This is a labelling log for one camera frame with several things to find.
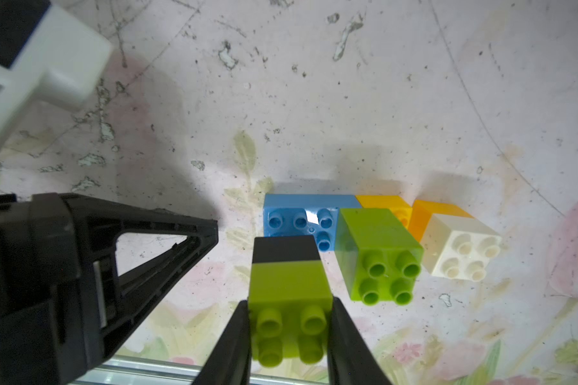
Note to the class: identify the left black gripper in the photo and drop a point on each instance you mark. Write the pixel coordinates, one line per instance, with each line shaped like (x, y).
(78, 275)

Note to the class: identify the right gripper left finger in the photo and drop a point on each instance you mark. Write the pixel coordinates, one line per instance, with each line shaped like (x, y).
(229, 362)

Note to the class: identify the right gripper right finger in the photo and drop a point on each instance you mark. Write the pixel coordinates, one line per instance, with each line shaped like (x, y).
(350, 362)

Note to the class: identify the green lego brick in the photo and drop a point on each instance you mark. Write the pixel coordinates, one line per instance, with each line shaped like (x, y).
(289, 304)
(378, 258)

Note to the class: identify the black lego brick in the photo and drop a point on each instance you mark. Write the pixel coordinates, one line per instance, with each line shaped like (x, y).
(285, 249)

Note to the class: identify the blue lego brick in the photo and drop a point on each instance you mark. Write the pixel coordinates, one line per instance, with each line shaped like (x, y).
(286, 215)

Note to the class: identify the white lego brick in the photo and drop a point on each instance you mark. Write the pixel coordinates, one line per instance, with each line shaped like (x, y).
(459, 248)

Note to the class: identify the yellow lego brick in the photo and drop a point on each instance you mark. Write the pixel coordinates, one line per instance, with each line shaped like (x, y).
(398, 206)

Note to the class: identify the orange-yellow lego brick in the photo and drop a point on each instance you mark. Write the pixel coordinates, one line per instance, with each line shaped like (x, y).
(422, 212)

